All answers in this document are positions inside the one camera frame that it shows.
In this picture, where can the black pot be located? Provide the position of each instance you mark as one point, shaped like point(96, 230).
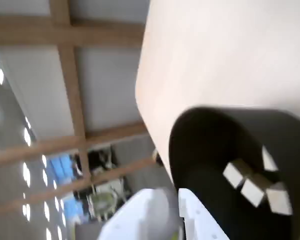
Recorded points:
point(202, 150)

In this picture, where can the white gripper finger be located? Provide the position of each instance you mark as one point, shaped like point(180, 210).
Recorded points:
point(140, 220)
point(202, 230)

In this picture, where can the white frame chair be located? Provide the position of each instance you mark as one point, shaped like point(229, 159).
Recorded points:
point(102, 202)

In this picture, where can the white block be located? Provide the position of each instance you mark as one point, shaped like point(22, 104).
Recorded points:
point(278, 200)
point(251, 192)
point(232, 175)
point(268, 160)

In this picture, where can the wooden lattice frame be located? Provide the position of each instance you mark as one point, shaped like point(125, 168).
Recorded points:
point(70, 75)

